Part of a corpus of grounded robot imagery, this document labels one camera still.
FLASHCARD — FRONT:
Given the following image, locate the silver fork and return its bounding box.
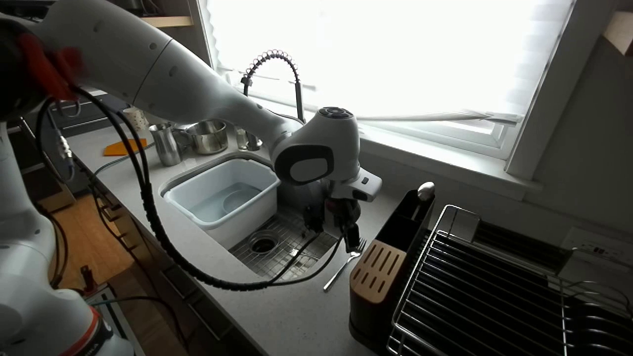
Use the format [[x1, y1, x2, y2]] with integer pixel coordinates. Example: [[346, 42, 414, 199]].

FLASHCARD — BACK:
[[323, 238, 368, 293]]

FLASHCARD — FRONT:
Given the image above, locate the spoon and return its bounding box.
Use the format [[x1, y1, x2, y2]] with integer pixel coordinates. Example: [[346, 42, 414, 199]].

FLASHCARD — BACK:
[[412, 181, 436, 221]]

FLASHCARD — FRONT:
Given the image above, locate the steel sink bottom grid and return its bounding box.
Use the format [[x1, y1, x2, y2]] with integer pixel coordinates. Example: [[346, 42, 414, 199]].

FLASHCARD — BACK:
[[229, 208, 343, 282]]

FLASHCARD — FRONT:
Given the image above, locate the black utensil holder with wood block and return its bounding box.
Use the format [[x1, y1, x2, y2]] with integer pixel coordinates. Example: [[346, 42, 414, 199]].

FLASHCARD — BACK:
[[348, 190, 436, 348]]

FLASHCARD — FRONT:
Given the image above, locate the steel kitchen sink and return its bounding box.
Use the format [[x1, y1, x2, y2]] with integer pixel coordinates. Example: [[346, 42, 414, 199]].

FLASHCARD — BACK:
[[158, 151, 348, 283]]

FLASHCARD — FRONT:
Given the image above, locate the white plastic wash basin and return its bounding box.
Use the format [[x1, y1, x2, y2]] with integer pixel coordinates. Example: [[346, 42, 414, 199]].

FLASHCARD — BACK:
[[163, 158, 281, 249]]

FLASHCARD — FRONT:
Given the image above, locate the spring neck kitchen tap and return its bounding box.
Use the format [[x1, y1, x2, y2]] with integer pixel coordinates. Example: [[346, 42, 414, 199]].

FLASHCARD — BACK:
[[240, 49, 306, 125]]

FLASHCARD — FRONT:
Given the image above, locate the steel pot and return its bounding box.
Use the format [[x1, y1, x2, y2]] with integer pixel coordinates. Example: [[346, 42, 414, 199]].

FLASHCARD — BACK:
[[185, 120, 229, 155]]

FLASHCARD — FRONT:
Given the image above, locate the window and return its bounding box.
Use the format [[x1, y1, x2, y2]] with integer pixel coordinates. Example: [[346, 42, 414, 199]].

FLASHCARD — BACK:
[[197, 0, 578, 179]]

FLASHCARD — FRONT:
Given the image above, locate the steel cup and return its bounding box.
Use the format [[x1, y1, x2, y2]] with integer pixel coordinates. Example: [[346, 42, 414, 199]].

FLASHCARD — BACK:
[[149, 123, 183, 167]]

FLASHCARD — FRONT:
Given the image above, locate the patterned paper cup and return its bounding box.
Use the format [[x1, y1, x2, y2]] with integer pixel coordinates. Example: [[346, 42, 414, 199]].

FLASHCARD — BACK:
[[122, 106, 149, 132]]

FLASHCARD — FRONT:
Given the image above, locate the orange cloth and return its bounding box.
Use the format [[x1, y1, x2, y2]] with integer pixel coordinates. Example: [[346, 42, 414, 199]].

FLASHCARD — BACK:
[[103, 138, 148, 157]]

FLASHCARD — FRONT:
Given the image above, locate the wooden shelf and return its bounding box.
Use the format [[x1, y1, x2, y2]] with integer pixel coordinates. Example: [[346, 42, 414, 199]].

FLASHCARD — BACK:
[[140, 15, 194, 29]]

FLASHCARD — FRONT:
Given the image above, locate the dark drawer cabinet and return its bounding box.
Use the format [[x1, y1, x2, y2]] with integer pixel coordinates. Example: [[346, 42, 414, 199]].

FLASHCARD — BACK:
[[48, 89, 130, 135]]

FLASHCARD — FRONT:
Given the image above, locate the wire dish rack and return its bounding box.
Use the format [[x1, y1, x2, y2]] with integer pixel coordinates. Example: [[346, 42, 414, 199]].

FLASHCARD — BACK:
[[386, 204, 633, 356]]

